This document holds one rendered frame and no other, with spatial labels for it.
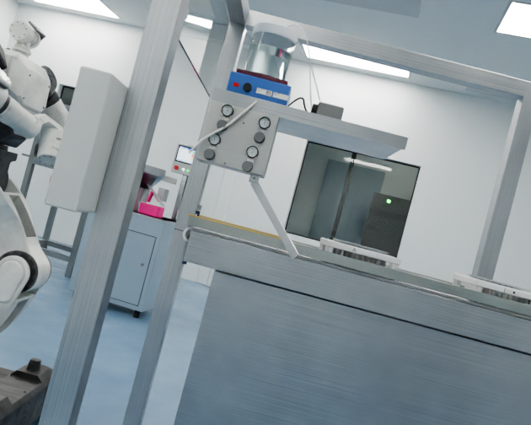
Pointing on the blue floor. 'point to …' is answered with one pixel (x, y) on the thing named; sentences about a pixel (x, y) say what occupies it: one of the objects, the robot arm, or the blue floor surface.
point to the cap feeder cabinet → (136, 261)
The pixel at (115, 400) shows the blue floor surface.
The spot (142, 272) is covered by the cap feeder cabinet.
